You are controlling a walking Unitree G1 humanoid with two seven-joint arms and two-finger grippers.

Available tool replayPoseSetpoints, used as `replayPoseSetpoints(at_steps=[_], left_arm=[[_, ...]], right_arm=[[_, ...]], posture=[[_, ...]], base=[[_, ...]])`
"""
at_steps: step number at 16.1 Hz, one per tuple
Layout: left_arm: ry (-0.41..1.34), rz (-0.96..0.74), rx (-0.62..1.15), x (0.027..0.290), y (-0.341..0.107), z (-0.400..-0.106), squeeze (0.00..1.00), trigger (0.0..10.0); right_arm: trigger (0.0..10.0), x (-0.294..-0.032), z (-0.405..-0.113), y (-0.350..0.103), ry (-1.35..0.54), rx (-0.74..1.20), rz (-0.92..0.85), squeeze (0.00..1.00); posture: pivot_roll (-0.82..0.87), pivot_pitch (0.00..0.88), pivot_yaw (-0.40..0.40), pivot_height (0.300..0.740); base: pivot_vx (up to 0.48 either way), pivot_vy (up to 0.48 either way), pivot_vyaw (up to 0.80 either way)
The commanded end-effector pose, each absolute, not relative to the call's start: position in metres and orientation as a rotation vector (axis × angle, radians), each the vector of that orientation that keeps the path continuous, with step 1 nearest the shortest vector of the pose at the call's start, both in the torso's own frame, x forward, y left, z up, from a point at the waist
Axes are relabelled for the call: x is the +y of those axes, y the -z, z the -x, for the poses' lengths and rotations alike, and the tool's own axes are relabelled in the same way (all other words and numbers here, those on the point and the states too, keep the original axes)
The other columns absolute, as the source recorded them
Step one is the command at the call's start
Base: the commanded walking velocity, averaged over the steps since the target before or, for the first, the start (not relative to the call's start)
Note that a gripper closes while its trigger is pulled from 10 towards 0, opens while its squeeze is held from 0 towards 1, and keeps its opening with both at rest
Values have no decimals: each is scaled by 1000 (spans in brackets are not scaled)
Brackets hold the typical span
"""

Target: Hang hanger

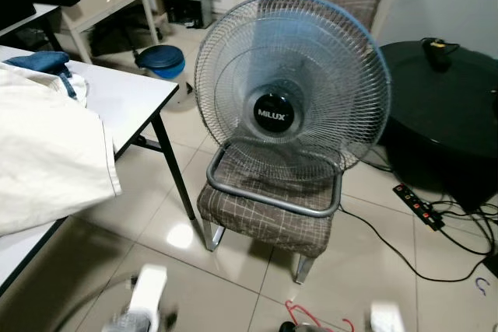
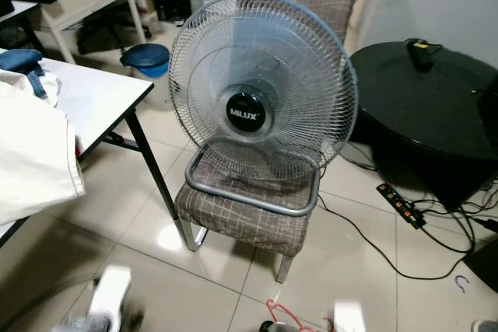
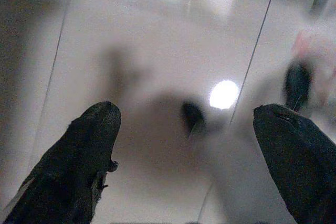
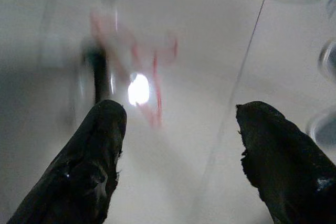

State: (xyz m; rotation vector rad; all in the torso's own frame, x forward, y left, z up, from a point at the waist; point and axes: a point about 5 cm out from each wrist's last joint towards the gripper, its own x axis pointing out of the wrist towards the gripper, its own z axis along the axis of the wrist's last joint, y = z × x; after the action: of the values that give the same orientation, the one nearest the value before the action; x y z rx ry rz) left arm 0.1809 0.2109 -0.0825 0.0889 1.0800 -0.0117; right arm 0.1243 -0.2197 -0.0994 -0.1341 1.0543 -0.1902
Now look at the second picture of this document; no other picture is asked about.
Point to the blue plastic basin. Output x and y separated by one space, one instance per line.
146 58

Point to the black power strip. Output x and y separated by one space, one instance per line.
401 205

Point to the blue denim garment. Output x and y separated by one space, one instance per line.
19 60

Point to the white T-shirt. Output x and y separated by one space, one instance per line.
35 161

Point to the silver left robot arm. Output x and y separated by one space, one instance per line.
89 325

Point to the black metal table leg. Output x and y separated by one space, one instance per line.
154 162

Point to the red plastic hanger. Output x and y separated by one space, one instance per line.
282 310

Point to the black round table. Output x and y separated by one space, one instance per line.
428 110

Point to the black and yellow device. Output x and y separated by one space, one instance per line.
422 55

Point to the brown plaid metal-frame chair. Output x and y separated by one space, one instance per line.
241 219

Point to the grey Milux table fan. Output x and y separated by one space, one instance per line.
250 114

